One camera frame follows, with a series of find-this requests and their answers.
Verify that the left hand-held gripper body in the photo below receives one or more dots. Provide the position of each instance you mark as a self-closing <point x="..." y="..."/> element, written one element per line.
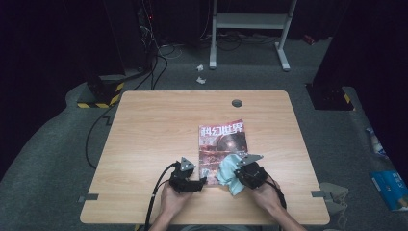
<point x="181" y="179"/>

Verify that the white and blue packet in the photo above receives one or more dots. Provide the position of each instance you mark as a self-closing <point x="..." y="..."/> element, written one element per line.
<point x="377" y="142"/>

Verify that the grey round table grommet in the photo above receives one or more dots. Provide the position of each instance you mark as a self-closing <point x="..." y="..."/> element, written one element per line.
<point x="237" y="103"/>

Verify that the glossy magazine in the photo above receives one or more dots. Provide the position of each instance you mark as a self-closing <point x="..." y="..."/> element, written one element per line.
<point x="221" y="141"/>

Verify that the small red object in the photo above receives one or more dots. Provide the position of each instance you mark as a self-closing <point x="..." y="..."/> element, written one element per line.
<point x="309" y="39"/>

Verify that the black yellow striped base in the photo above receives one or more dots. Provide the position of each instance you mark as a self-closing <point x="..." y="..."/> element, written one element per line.
<point x="102" y="93"/>
<point x="330" y="97"/>

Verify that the person's right hand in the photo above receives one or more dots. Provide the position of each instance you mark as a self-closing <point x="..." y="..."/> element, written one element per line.
<point x="266" y="197"/>

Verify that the white metal stand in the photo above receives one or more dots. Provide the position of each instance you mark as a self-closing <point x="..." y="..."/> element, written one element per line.
<point x="250" y="20"/>

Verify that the crumpled white paper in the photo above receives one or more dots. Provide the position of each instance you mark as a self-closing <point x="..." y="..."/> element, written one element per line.
<point x="200" y="80"/>
<point x="200" y="67"/>

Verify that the light blue cloth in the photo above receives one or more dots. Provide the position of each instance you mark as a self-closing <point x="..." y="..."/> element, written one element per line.
<point x="227" y="173"/>

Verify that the person's dark clothing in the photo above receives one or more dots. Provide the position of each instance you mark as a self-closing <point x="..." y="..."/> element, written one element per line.
<point x="215" y="228"/>

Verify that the dark equipment rack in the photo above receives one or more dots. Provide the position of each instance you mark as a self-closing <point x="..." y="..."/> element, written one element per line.
<point x="146" y="32"/>

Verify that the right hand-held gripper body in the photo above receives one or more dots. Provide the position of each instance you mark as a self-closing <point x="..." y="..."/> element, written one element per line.
<point x="253" y="176"/>

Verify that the person's left hand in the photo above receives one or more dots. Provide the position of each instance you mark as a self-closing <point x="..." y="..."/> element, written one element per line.
<point x="173" y="202"/>

